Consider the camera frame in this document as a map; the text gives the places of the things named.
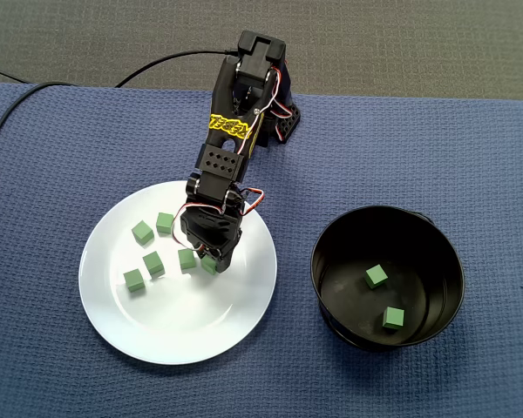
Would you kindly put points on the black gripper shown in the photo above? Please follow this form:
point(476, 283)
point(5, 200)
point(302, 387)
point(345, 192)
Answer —
point(221, 253)

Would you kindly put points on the green cube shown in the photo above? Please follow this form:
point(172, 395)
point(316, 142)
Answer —
point(165, 222)
point(153, 263)
point(142, 231)
point(376, 276)
point(208, 264)
point(186, 260)
point(134, 280)
point(393, 317)

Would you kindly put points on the black robot arm with stickers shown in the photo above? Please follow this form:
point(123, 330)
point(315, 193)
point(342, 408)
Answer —
point(215, 185)

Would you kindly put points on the white round plate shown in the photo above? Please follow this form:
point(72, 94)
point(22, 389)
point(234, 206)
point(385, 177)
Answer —
point(178, 313)

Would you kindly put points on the black round bucket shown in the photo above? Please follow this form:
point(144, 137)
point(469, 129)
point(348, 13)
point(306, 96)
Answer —
point(344, 244)

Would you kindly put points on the blue woven table cloth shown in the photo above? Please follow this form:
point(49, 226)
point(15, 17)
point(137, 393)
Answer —
point(418, 152)

